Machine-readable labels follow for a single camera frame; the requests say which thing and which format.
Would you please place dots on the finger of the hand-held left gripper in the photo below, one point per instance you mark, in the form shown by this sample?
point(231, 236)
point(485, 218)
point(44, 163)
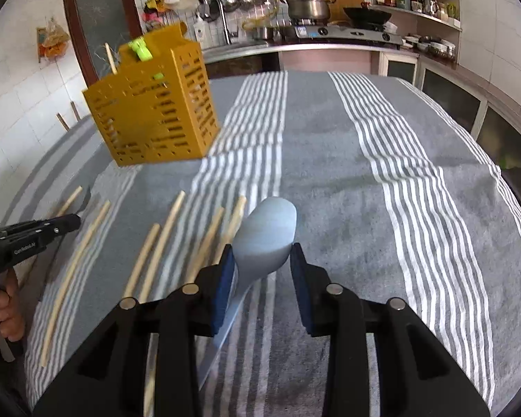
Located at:
point(60, 225)

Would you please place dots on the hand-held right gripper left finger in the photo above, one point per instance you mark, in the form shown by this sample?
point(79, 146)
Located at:
point(223, 295)

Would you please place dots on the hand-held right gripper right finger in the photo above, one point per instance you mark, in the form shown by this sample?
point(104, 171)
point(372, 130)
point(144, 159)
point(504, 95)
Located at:
point(301, 299)

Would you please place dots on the grey plastic spoon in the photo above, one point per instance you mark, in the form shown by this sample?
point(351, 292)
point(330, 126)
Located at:
point(265, 234)

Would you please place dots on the row of wooden chopsticks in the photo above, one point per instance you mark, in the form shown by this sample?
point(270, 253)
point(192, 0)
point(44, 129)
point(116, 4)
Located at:
point(163, 243)

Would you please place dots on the yellow perforated utensil holder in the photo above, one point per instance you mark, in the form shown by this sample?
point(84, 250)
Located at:
point(156, 121)

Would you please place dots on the pale wooden chopstick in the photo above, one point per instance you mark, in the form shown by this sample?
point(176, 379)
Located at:
point(110, 58)

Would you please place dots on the person's left hand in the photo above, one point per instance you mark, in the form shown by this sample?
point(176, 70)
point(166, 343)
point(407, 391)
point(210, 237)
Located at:
point(11, 317)

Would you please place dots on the grey striped tablecloth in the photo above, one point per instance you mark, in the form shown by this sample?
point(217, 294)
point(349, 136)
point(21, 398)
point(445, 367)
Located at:
point(330, 182)

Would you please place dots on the orange plastic bag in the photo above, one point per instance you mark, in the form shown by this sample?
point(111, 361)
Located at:
point(52, 39)

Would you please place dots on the green plastic utensil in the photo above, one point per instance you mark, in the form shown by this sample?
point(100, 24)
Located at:
point(140, 50)

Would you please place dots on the dark brown framed door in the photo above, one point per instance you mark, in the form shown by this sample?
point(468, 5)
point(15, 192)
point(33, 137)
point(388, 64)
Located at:
point(100, 13)

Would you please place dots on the white soap bottle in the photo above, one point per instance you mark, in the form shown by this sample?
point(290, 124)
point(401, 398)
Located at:
point(199, 30)

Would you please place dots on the kitchen counter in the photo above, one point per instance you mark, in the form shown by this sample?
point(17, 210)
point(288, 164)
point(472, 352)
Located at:
point(330, 54)

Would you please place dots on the small steel pot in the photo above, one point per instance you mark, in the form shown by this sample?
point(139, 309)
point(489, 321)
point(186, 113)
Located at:
point(262, 33)

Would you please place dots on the steel kitchen faucet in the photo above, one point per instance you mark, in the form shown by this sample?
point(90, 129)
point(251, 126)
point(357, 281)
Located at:
point(221, 13)

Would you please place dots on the gas stove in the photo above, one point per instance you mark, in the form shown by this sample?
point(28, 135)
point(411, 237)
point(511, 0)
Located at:
point(347, 34)

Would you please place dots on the glass bowl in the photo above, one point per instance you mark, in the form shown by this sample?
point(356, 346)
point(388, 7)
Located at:
point(260, 19)

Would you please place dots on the stack of steel bowls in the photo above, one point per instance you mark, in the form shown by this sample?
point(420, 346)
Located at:
point(436, 47)

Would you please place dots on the steel cooking pot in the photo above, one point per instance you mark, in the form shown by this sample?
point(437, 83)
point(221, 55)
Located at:
point(308, 8)

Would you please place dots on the black wok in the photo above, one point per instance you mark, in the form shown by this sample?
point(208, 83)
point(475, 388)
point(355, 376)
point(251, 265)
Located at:
point(367, 15)

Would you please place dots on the brown wooden post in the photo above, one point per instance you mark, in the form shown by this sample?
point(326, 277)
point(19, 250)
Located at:
point(63, 121)
point(75, 111)

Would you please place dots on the wall shelf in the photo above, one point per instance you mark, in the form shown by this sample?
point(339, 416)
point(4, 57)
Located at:
point(434, 26)

